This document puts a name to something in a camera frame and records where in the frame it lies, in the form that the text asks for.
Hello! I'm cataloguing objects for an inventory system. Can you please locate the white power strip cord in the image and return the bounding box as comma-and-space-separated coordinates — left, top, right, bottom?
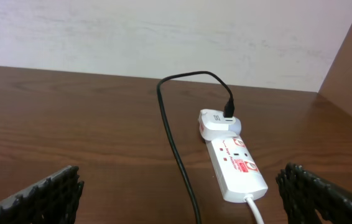
243, 194, 266, 224

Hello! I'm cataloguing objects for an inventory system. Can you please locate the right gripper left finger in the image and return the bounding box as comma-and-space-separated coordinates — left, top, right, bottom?
0, 166, 84, 224

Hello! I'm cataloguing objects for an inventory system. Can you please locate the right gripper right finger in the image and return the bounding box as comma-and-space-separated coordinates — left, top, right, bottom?
276, 163, 352, 224

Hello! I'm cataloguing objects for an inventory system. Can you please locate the white power strip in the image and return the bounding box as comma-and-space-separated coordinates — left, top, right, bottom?
206, 136, 268, 203

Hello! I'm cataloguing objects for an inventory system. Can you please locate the black USB charging cable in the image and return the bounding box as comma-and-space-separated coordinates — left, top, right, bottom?
156, 70, 236, 224

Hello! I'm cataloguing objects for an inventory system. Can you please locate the white USB charger adapter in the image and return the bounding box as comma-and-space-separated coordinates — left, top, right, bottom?
198, 109, 241, 141

